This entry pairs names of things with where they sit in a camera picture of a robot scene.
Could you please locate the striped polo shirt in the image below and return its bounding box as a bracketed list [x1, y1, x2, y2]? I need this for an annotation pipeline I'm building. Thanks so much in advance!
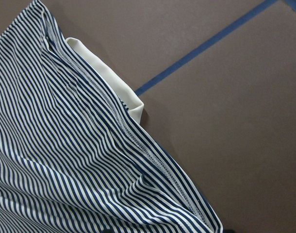
[0, 0, 223, 233]

